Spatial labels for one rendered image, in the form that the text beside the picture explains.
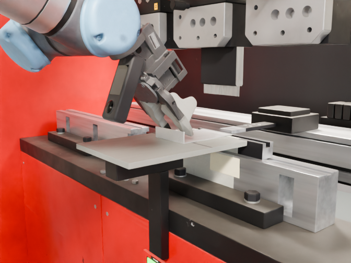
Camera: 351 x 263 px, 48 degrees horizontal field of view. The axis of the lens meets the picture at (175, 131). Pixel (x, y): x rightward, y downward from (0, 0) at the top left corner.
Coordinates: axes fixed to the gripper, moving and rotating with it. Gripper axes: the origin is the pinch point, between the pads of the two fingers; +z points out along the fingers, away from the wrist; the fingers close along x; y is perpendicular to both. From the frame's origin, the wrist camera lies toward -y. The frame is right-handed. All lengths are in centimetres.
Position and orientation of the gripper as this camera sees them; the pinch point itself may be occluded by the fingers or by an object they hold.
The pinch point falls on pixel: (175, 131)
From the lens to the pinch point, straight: 76.0
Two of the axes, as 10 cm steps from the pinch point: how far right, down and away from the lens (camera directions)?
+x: -6.4, -1.4, 7.5
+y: 5.9, -7.2, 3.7
